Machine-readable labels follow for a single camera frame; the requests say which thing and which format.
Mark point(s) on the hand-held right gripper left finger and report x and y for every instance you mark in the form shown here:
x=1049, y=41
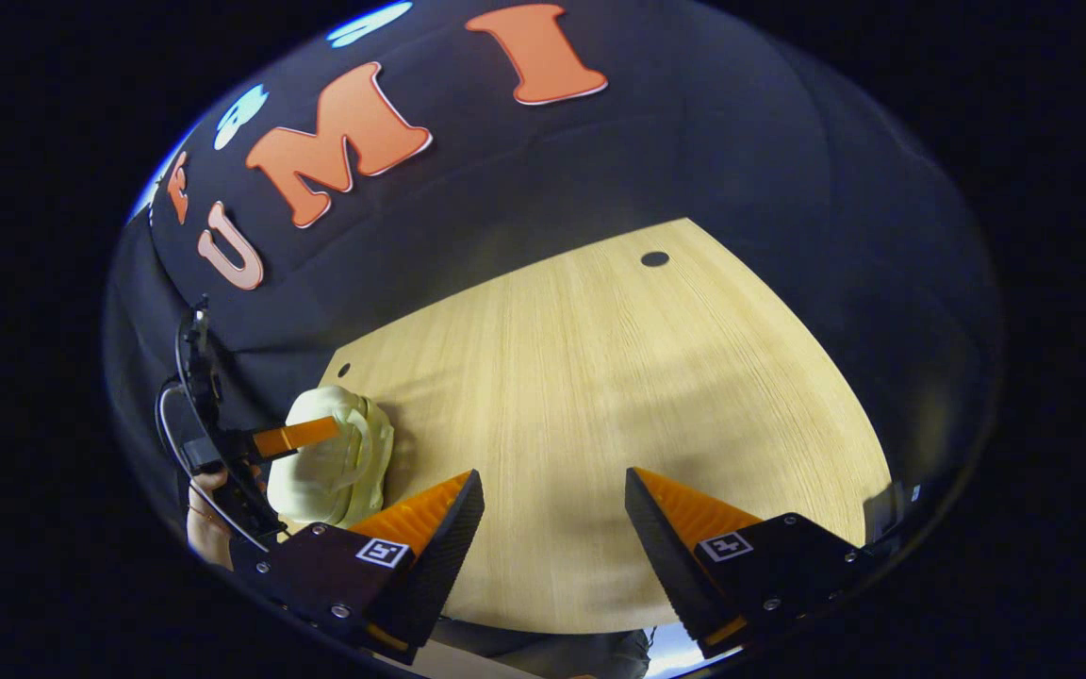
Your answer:
x=435, y=566

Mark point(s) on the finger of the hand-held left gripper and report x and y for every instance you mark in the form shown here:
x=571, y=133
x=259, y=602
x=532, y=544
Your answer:
x=298, y=437

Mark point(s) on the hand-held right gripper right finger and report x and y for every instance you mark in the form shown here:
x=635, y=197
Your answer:
x=670, y=566

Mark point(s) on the pale yellow suitcase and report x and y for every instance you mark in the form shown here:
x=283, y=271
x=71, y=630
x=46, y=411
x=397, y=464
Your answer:
x=336, y=462

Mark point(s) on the person's dark clothing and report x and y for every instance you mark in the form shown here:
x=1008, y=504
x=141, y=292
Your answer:
x=543, y=655

